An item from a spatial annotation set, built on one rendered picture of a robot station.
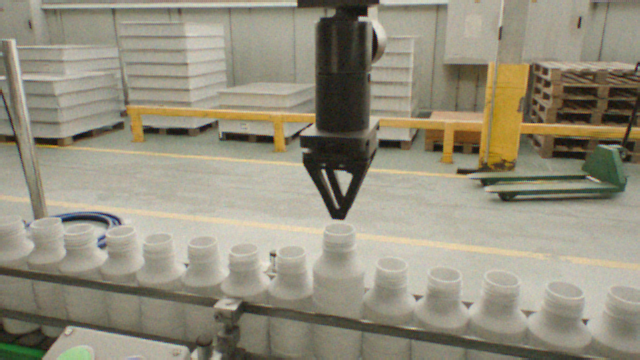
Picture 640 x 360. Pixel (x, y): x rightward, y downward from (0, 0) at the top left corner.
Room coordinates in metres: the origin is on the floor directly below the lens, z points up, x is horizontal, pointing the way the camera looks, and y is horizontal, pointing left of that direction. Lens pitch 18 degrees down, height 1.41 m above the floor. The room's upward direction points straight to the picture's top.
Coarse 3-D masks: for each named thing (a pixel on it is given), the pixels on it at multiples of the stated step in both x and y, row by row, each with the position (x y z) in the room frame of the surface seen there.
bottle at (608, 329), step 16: (608, 288) 0.42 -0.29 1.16; (624, 288) 0.43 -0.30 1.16; (608, 304) 0.41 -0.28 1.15; (624, 304) 0.40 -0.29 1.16; (592, 320) 0.43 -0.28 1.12; (608, 320) 0.41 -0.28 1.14; (624, 320) 0.39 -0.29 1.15; (592, 336) 0.41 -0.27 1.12; (608, 336) 0.40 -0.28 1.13; (624, 336) 0.39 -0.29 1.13; (592, 352) 0.40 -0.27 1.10; (608, 352) 0.39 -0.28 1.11; (624, 352) 0.38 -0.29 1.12
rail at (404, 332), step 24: (96, 288) 0.53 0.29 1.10; (120, 288) 0.52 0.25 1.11; (144, 288) 0.51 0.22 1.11; (0, 312) 0.57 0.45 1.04; (24, 312) 0.56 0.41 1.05; (264, 312) 0.47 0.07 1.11; (288, 312) 0.46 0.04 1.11; (312, 312) 0.45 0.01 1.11; (528, 312) 0.46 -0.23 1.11; (144, 336) 0.51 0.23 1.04; (408, 336) 0.43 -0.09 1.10; (432, 336) 0.42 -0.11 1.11; (456, 336) 0.41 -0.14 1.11
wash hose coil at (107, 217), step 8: (56, 216) 3.38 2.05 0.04; (64, 216) 3.38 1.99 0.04; (72, 216) 3.40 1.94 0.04; (80, 216) 3.41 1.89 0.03; (88, 216) 3.41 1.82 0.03; (96, 216) 3.38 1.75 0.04; (104, 216) 3.35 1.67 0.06; (112, 216) 3.39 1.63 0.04; (112, 224) 3.21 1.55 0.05; (104, 232) 3.06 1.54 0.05; (104, 240) 2.92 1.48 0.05
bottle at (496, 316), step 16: (496, 272) 0.46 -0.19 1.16; (496, 288) 0.43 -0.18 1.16; (512, 288) 0.42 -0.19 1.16; (480, 304) 0.44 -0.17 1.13; (496, 304) 0.42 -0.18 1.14; (512, 304) 0.42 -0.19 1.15; (480, 320) 0.43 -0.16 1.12; (496, 320) 0.42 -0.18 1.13; (512, 320) 0.42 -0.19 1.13; (480, 336) 0.42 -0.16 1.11; (496, 336) 0.41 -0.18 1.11; (512, 336) 0.41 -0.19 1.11; (480, 352) 0.42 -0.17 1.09
